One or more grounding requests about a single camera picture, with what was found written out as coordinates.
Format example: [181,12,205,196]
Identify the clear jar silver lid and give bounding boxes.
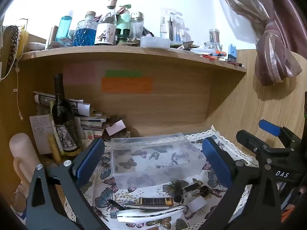
[130,11,145,40]

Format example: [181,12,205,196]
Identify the clear rectangular plastic box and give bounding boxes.
[140,36,170,48]

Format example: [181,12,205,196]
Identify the wooden shelf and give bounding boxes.
[18,45,247,73]

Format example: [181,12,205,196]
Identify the dark wine bottle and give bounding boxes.
[51,73,82,158]

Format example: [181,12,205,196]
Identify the cardboard tube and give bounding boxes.
[47,25,59,49]

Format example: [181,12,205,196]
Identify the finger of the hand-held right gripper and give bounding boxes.
[258,119,301,141]
[236,130,272,157]

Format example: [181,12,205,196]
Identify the lace ribbon roll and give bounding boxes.
[2,25,30,76]

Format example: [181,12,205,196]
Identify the handwritten paper note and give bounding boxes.
[29,114,56,155]

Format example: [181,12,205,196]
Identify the butterfly print tablecloth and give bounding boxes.
[64,125,261,230]

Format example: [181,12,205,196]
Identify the clear glass bottle animal label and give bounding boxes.
[94,0,118,46]

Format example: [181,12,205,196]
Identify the blue stamp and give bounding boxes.
[227,44,237,63]

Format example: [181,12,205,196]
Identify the blue plastic bottle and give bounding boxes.
[55,11,73,43]

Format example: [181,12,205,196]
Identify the cream plastic cylinder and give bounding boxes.
[9,133,42,185]

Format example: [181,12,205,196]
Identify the gold black lighter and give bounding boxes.
[139,197,174,206]

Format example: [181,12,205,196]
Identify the pink sticky note pad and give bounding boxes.
[105,120,126,136]

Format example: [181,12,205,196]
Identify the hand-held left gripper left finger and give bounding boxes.
[25,138,108,230]

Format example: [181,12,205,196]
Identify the small glass jar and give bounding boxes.
[204,29,221,51]

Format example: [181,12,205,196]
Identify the white cable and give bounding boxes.
[13,57,24,120]

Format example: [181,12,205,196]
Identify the toothbrush package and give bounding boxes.
[160,8,184,42]

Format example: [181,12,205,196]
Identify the orange sticky note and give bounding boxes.
[101,77,153,94]

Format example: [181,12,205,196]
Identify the pink curtain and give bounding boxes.
[211,0,307,87]

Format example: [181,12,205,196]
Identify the green sticky note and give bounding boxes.
[105,70,143,78]

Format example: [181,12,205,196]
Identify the stack of papers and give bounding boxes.
[33,90,107,139]

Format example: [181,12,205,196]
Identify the crystal glass bottle blue liquid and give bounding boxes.
[73,11,99,47]

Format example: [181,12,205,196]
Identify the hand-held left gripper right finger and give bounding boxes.
[199,136,281,230]

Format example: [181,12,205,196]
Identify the clear plastic container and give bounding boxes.
[110,132,207,189]

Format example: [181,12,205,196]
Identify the dark green binoculars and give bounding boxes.
[116,28,132,45]

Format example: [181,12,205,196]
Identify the pink sticky note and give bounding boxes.
[63,63,96,85]

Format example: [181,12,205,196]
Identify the mint green pump bottle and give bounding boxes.
[116,4,132,33]

